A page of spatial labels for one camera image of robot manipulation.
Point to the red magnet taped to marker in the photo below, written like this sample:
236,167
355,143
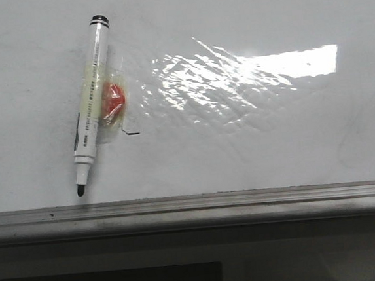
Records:
112,103

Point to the white black whiteboard marker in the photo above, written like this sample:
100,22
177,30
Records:
90,100

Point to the white whiteboard surface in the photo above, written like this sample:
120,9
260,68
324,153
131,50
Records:
223,95

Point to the grey metal whiteboard tray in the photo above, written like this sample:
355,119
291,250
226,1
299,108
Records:
187,212

